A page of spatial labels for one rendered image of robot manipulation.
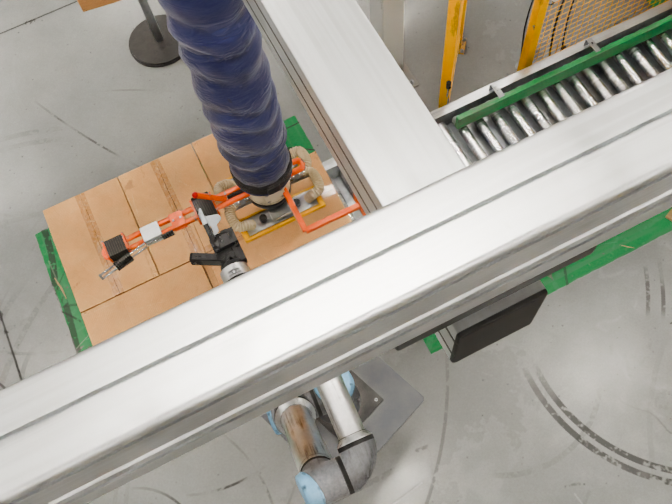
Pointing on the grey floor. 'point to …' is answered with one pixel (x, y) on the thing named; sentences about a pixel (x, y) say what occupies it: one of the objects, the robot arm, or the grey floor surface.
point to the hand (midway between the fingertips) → (202, 219)
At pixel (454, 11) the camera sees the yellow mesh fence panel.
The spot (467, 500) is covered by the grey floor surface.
